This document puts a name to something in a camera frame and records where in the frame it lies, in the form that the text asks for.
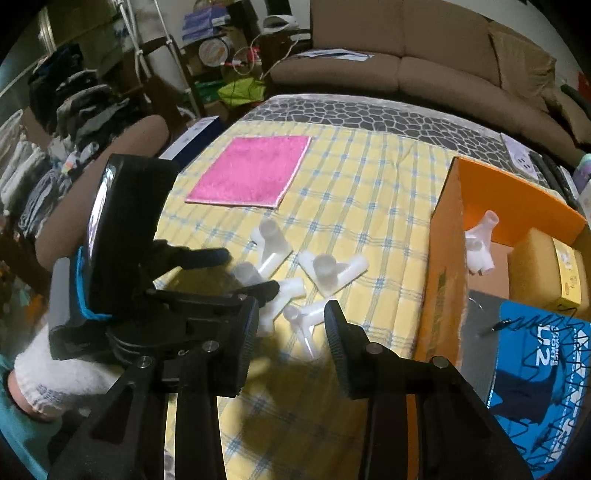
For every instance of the grey pebble pattern desktop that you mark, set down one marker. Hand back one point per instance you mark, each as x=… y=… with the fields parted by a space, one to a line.
x=369 y=113

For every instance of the blue and white box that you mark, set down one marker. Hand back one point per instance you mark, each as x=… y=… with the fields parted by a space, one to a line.
x=196 y=134

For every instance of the brown chair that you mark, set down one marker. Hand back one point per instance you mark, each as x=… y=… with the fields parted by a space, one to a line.
x=129 y=138

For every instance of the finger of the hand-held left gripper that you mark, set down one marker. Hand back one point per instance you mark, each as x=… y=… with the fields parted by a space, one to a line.
x=203 y=257
x=263 y=290

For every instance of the blue printed box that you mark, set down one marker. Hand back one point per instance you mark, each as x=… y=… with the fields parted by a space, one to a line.
x=494 y=327

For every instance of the papers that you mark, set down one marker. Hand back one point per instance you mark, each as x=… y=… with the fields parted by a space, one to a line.
x=337 y=54

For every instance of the white pipe connector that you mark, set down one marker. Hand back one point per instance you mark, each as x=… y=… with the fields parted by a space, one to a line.
x=304 y=323
x=286 y=295
x=247 y=273
x=272 y=242
x=480 y=258
x=485 y=224
x=330 y=272

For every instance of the orange cardboard box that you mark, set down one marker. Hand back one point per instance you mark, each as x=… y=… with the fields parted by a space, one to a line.
x=443 y=258

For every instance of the brown sofa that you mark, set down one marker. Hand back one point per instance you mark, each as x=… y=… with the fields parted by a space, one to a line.
x=438 y=41

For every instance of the white booklet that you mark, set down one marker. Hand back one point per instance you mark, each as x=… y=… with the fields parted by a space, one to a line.
x=519 y=154

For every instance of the yellow-brown sponge with label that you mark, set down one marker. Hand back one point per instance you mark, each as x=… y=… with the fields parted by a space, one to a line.
x=535 y=267

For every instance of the round printed tin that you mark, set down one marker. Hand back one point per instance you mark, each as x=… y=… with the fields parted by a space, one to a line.
x=216 y=50

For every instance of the yellow checked tablecloth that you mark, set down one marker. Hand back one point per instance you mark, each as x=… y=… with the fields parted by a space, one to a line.
x=360 y=184

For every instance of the red packet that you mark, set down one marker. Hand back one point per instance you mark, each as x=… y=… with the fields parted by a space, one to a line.
x=584 y=83

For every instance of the green bag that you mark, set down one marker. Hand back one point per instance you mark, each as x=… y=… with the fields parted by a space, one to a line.
x=242 y=90

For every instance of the black remote control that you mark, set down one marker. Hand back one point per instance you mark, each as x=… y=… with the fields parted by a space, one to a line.
x=554 y=175

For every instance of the pink cloth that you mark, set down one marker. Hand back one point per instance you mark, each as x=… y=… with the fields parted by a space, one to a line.
x=254 y=170

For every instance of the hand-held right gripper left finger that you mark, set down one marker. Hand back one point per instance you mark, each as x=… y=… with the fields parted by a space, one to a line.
x=249 y=341

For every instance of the person's left hand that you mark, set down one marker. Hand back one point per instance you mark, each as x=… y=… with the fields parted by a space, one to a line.
x=60 y=374

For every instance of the stack of blue boxes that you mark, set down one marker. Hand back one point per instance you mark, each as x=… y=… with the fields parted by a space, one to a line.
x=201 y=23

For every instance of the brown sofa pillow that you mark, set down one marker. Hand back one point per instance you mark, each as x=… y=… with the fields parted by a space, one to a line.
x=521 y=60

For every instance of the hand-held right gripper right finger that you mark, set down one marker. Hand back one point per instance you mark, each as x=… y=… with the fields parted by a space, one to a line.
x=339 y=346

